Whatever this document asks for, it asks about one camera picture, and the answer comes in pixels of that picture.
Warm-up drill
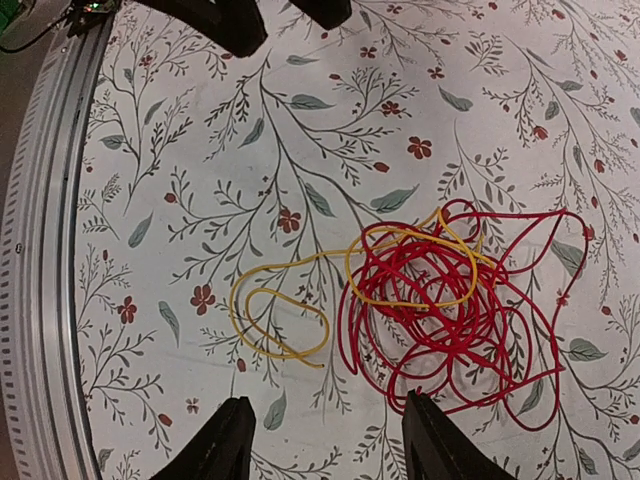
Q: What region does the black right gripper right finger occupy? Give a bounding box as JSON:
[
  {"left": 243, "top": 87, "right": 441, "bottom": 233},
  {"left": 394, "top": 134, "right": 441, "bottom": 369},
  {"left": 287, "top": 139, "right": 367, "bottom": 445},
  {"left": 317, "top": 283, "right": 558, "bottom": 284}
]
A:
[{"left": 402, "top": 390, "right": 514, "bottom": 480}]

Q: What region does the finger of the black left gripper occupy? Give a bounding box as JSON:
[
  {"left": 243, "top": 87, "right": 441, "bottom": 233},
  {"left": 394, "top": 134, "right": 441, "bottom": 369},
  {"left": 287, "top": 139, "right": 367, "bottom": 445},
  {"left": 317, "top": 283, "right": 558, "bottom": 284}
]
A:
[
  {"left": 291, "top": 0, "right": 352, "bottom": 30},
  {"left": 140, "top": 0, "right": 267, "bottom": 58}
]

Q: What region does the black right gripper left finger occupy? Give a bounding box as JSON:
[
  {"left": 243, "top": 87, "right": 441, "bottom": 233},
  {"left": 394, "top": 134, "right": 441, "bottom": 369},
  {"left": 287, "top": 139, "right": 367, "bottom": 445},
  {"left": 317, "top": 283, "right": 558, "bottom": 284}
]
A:
[{"left": 151, "top": 396, "right": 256, "bottom": 480}]

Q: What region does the red cable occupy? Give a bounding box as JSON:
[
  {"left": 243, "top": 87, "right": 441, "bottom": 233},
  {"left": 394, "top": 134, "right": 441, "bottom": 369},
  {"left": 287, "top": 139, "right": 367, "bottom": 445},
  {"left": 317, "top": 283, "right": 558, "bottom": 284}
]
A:
[{"left": 337, "top": 198, "right": 587, "bottom": 432}]

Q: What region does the yellow cable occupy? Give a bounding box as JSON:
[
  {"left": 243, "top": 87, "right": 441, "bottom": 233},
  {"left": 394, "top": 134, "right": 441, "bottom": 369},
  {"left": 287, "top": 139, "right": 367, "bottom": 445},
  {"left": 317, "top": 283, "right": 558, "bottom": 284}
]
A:
[{"left": 228, "top": 207, "right": 501, "bottom": 370}]

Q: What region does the floral patterned table mat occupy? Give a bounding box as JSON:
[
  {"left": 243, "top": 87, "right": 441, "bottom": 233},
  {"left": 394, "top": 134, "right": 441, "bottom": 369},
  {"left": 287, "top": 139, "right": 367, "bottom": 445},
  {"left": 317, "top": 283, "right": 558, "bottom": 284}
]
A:
[{"left": 76, "top": 1, "right": 639, "bottom": 479}]

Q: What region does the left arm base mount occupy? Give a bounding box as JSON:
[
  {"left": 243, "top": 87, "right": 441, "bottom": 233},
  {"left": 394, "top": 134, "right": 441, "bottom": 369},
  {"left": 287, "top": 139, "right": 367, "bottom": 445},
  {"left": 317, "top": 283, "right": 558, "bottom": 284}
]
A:
[{"left": 67, "top": 0, "right": 122, "bottom": 34}]

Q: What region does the front aluminium rail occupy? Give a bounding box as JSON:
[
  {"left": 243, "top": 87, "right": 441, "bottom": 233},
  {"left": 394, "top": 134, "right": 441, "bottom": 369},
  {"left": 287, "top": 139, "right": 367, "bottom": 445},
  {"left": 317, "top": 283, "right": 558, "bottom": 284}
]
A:
[{"left": 1, "top": 24, "right": 111, "bottom": 479}]

